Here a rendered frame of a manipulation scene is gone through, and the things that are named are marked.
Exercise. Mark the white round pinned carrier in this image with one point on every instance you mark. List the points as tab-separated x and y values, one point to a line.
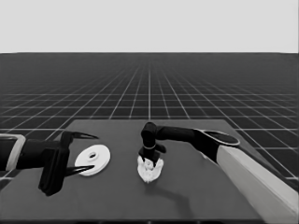
146	175

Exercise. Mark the large thick white disc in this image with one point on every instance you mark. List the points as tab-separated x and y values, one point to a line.
100	158

